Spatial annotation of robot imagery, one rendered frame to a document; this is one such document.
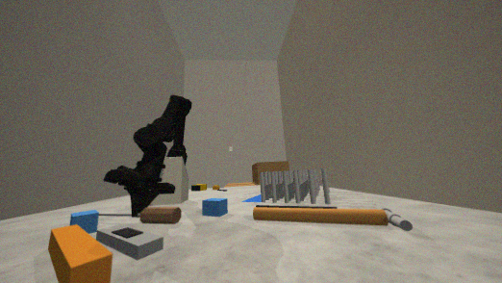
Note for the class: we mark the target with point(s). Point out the orange rectangular bar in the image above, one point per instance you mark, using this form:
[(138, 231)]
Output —
[(78, 258)]

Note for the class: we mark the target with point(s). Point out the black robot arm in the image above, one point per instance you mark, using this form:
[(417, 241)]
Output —
[(150, 138)]

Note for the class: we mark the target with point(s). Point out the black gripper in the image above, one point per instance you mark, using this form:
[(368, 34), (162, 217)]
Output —
[(142, 194)]

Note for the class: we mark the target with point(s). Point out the blue tape strip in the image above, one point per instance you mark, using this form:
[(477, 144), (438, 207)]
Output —
[(254, 199)]

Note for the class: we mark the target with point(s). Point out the wooden-handled tool with grey metal shaft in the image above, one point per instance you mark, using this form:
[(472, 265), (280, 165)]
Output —
[(157, 215)]

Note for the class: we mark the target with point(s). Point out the blue block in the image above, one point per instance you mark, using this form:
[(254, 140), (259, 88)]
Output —
[(87, 220), (214, 207)]

